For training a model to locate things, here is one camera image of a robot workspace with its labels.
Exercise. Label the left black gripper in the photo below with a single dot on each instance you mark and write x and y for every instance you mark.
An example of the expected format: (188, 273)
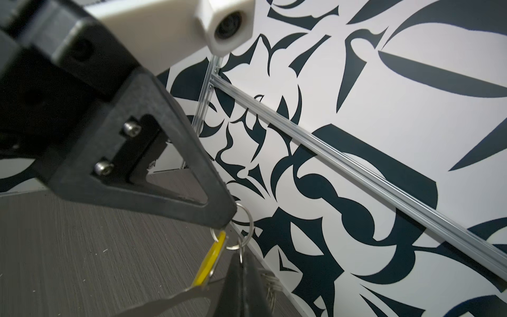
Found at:
(56, 60)

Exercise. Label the yellow key tag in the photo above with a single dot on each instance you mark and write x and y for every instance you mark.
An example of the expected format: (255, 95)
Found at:
(210, 261)

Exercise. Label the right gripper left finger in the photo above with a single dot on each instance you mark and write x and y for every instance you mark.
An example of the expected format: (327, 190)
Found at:
(230, 301)

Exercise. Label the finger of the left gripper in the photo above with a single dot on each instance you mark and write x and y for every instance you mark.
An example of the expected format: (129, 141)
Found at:
(139, 152)

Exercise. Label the aluminium frame rails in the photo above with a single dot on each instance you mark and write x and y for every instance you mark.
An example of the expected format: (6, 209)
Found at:
(479, 250)

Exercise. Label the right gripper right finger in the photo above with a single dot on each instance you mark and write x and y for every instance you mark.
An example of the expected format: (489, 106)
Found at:
(253, 294)

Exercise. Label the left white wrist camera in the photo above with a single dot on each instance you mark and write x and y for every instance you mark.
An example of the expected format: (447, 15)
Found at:
(160, 34)

